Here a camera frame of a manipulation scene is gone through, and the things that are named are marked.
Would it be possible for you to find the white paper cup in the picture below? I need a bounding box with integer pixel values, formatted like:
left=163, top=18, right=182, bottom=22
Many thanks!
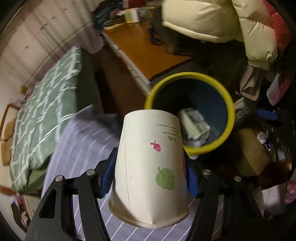
left=108, top=109, right=189, bottom=230

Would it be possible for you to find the yellow rimmed trash bin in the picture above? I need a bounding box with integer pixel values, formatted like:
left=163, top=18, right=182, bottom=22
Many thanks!
left=144, top=72, right=235, bottom=157

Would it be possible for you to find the purple checked tablecloth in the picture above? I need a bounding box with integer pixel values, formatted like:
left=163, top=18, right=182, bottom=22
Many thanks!
left=42, top=106, right=199, bottom=240

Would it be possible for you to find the crumpled tissue packet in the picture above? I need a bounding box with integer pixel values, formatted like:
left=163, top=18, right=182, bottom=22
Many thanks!
left=178, top=108, right=210, bottom=141

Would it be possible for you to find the green checked duvet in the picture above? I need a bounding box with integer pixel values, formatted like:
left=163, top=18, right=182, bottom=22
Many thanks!
left=9, top=46, right=102, bottom=194

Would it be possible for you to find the brown pillow left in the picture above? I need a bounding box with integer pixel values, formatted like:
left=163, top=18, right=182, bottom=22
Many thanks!
left=1, top=137, right=12, bottom=166

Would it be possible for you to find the brown pillow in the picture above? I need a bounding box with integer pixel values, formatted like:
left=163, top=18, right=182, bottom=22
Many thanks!
left=1, top=137, right=12, bottom=166
left=4, top=116, right=16, bottom=141

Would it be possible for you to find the brown pillow right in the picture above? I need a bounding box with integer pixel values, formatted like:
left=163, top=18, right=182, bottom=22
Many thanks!
left=4, top=116, right=16, bottom=141

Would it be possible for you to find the orange wooden desk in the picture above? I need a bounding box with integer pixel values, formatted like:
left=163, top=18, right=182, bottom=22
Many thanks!
left=102, top=23, right=189, bottom=95

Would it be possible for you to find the cream puffer jacket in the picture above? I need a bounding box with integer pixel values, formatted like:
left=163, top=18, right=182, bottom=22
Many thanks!
left=162, top=0, right=278, bottom=70

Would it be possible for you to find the pink striped curtain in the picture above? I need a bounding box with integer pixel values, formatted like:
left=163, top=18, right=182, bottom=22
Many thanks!
left=1, top=1, right=103, bottom=91

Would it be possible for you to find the pile of dark clothes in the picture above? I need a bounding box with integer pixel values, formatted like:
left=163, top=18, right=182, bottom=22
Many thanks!
left=92, top=1, right=123, bottom=35

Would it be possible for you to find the red jacket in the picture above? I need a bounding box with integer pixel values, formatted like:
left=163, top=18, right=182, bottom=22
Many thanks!
left=263, top=1, right=292, bottom=52

